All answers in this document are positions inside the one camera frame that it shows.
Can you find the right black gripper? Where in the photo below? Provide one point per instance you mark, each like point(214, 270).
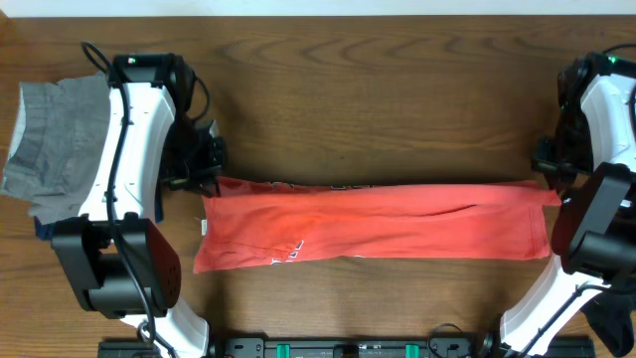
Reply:
point(566, 175)

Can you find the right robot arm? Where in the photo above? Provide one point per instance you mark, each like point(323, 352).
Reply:
point(593, 240)

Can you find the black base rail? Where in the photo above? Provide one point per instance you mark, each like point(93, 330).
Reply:
point(451, 345)

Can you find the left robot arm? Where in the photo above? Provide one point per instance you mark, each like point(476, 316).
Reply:
point(112, 253)

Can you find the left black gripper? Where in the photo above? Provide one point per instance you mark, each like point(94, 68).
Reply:
point(207, 178)

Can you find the folded navy garment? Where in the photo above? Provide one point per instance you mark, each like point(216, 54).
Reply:
point(45, 229)

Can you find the folded grey shorts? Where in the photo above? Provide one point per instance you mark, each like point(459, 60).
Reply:
point(56, 145)

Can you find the black garment with logo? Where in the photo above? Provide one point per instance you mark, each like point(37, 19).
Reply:
point(609, 316)

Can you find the red orange t-shirt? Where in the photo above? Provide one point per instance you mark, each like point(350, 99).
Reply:
point(254, 224)

